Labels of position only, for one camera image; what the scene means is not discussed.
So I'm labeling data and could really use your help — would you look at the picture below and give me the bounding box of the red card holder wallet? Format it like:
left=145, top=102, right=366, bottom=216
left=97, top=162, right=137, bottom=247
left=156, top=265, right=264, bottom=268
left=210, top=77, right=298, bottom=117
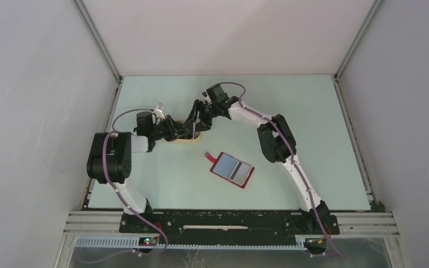
left=205, top=152, right=255, bottom=189

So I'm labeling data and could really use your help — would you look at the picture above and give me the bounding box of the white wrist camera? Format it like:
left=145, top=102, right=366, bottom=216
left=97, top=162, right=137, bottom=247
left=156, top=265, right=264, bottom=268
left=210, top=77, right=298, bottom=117
left=152, top=103, right=165, bottom=119
left=202, top=91, right=211, bottom=103

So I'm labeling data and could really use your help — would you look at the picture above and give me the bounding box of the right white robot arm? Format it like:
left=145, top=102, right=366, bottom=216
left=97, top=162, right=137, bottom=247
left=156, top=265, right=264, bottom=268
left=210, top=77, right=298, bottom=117
left=183, top=82, right=330, bottom=233

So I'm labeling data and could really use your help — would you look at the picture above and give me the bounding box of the beige oval tray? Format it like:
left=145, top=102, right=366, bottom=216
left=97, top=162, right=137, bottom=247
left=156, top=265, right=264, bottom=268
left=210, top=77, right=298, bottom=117
left=171, top=120, right=201, bottom=144

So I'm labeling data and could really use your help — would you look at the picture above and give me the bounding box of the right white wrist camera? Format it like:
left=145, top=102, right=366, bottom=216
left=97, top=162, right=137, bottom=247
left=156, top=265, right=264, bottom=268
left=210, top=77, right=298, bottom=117
left=202, top=91, right=211, bottom=103

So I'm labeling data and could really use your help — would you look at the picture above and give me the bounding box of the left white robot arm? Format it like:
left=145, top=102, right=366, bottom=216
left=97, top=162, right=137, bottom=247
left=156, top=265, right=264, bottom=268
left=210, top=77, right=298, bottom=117
left=87, top=109, right=191, bottom=233

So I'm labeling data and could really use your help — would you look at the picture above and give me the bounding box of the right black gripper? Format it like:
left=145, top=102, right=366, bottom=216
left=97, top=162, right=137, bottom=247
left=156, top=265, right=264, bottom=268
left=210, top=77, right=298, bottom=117
left=183, top=99, right=220, bottom=133

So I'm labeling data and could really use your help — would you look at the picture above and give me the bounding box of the aluminium frame rail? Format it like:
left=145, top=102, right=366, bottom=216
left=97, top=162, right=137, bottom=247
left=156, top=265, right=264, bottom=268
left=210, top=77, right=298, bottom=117
left=52, top=210, right=412, bottom=267

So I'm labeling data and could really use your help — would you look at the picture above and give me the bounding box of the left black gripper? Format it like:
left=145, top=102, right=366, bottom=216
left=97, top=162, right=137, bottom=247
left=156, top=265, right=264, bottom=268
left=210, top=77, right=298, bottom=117
left=150, top=115, right=190, bottom=142

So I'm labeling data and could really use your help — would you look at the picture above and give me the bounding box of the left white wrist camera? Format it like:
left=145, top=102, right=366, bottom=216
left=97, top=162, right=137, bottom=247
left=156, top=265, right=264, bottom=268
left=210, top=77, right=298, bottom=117
left=152, top=103, right=165, bottom=119

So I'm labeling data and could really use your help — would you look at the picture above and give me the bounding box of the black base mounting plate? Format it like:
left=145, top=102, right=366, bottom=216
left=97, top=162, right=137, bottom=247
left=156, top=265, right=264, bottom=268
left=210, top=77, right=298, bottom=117
left=119, top=209, right=340, bottom=246

